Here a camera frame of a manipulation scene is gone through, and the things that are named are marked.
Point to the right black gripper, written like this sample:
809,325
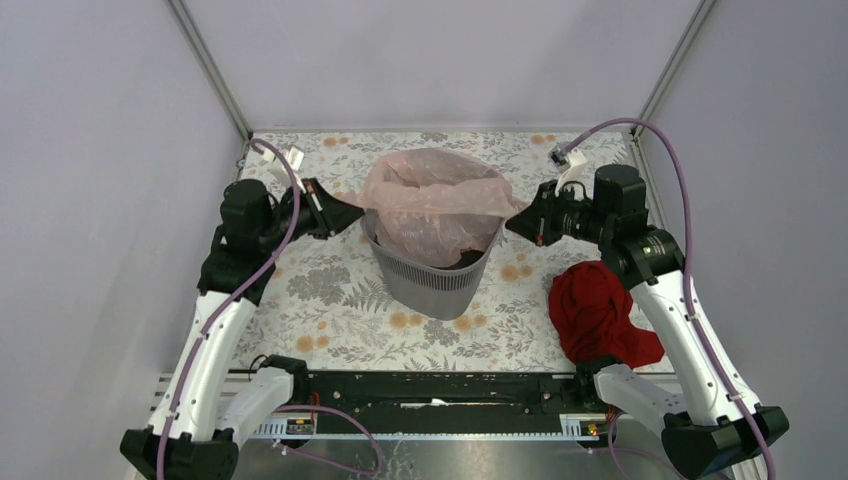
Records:
537,222

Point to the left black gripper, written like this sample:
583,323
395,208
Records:
329,216

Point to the pink plastic trash bag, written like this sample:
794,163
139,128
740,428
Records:
434,204

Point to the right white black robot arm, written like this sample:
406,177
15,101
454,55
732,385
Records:
716,421

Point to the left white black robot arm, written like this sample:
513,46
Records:
190,435

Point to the grey plastic trash bin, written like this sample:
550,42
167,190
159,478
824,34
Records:
443,294

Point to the red cloth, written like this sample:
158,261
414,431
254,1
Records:
590,310

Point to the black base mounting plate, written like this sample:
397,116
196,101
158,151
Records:
395,395

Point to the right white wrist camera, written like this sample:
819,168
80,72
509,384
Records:
571,163

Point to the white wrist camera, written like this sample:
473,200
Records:
284,168
571,163

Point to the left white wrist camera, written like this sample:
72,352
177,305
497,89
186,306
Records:
284,168

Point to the grey slotted cable duct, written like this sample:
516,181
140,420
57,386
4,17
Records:
556,427

